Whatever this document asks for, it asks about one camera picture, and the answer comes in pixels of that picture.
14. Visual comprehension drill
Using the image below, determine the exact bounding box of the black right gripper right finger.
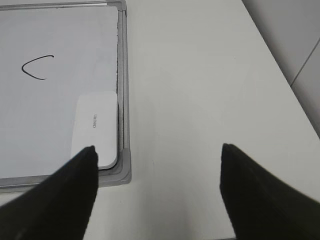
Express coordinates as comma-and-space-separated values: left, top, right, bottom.
219, 143, 320, 240

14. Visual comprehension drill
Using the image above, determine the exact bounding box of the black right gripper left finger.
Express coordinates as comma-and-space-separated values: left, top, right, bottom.
0, 146, 99, 240

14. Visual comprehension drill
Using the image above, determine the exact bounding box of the white rectangular board eraser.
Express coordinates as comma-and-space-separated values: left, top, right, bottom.
70, 91, 118, 170

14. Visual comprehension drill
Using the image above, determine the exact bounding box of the white framed whiteboard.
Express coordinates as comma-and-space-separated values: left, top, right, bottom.
0, 0, 132, 193

